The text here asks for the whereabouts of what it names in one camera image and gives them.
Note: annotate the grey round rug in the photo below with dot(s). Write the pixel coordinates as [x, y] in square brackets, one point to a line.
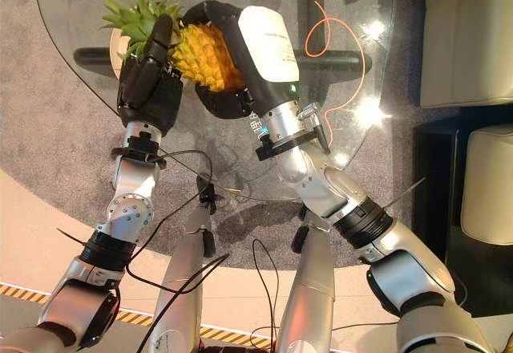
[52, 128]

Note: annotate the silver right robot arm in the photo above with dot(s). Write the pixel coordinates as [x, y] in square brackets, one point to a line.
[320, 192]

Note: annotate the silver right robot leg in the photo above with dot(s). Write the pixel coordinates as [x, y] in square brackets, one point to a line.
[310, 285]

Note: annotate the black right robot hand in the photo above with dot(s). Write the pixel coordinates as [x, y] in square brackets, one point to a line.
[256, 76]

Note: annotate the black table base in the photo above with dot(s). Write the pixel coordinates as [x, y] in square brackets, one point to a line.
[336, 59]

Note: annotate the yellow black striped floor tape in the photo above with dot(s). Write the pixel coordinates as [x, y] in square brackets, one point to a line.
[132, 317]

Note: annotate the cream sofa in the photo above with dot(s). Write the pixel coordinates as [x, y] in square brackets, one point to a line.
[465, 36]

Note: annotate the cream cushioned stool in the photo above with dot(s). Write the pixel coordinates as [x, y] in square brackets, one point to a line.
[491, 184]

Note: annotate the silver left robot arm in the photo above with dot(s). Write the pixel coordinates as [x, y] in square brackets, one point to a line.
[128, 208]

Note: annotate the black side table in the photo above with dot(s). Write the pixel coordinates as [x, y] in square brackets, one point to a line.
[437, 192]

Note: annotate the yellow pineapple with green crown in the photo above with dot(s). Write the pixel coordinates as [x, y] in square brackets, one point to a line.
[200, 54]

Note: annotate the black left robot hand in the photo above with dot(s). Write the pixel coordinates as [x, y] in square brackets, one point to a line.
[160, 96]

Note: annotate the silver robot leg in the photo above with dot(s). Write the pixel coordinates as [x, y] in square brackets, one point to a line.
[182, 289]
[310, 285]

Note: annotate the silver left robot leg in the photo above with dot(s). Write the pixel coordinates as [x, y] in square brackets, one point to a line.
[182, 289]

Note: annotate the beige round plate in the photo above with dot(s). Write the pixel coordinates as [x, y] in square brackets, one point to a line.
[118, 50]

